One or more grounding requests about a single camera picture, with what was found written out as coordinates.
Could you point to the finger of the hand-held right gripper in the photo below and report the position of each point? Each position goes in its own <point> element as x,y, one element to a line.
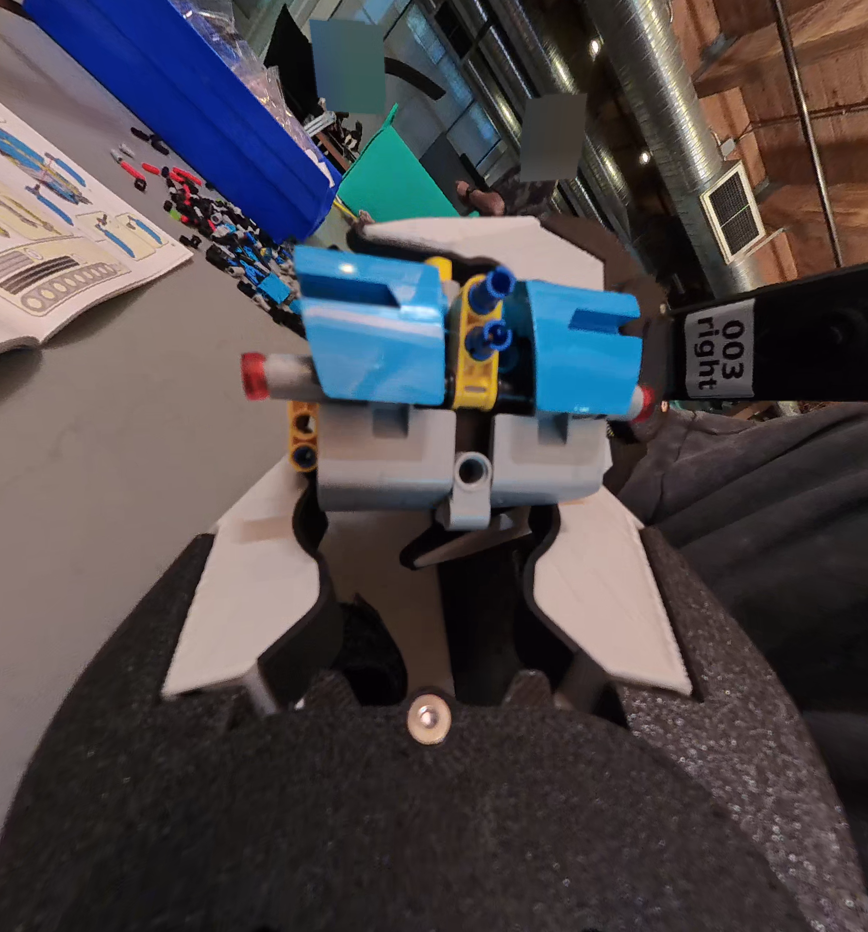
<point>470,544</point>
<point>507,240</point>

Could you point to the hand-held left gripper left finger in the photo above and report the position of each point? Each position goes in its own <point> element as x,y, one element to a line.
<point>259,597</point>

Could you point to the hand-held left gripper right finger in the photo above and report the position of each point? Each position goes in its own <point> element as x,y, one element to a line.
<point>609,604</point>

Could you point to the grey blue toy brick model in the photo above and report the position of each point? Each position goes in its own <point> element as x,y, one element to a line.
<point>390,451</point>

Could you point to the pile of small brick parts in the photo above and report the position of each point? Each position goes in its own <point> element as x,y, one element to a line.
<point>215,218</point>

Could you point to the teal green board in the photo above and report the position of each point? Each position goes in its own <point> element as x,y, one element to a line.
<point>397,175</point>

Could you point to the white air vent grille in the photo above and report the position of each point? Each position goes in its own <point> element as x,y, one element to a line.
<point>732,211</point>

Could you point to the clear plastic parts bags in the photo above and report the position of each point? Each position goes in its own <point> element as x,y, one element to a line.
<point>259,51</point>

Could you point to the blue plastic bin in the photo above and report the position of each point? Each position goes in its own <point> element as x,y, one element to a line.
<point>208,124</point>

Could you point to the open instruction booklet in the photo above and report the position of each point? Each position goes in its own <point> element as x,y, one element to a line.
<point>55,240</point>

